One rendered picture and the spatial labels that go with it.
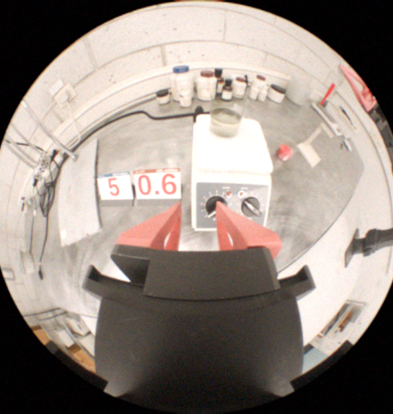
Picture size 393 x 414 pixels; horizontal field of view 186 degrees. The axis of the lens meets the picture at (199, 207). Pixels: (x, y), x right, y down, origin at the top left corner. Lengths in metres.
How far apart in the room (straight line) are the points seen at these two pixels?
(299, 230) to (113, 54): 0.74
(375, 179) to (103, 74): 1.85
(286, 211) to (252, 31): 0.70
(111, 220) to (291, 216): 0.39
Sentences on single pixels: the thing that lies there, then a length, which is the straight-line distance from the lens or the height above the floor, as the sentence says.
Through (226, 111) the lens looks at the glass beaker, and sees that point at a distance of 0.18.
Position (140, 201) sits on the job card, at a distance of 0.28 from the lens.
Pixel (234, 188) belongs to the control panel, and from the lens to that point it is 0.21.
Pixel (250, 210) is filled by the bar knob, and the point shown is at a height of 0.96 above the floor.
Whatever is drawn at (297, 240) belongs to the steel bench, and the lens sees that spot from 0.34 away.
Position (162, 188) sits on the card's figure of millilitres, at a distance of 0.26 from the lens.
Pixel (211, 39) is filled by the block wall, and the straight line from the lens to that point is 0.60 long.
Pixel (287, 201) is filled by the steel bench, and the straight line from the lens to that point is 0.33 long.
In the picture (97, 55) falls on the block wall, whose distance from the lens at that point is 0.56.
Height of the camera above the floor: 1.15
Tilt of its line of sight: 77 degrees down
